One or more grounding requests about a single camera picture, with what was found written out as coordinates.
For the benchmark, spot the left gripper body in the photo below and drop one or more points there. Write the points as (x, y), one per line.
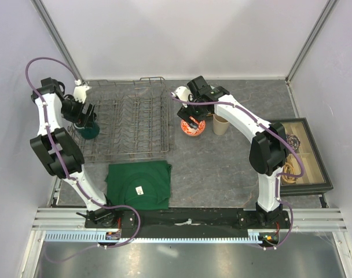
(70, 109)

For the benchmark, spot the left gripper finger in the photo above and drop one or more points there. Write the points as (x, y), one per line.
(90, 116)
(82, 117)

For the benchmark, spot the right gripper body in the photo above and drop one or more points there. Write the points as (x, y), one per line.
(193, 109)

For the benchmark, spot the white red pattern bowl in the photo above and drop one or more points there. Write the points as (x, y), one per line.
(193, 132)

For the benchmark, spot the dark green mug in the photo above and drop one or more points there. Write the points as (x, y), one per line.
(87, 128)

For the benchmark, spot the beige cup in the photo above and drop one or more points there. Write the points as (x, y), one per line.
(220, 125)

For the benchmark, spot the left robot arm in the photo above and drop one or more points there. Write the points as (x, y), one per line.
(59, 153)

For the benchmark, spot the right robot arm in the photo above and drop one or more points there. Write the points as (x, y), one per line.
(268, 152)

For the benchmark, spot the folded green cloth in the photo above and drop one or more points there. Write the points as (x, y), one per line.
(141, 185)

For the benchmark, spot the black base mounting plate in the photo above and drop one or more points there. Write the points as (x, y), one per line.
(187, 222)

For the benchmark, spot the black glass lid box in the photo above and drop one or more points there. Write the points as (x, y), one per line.
(315, 180)

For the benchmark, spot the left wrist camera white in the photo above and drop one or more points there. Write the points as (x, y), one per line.
(80, 91)

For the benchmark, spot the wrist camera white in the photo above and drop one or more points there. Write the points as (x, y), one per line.
(80, 91)
(182, 94)

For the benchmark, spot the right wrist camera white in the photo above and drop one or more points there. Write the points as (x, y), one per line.
(182, 94)

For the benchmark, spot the grey wire dish rack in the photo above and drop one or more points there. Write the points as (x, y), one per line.
(133, 117)

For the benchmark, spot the blue slotted cable duct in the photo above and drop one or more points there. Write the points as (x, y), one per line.
(110, 237)

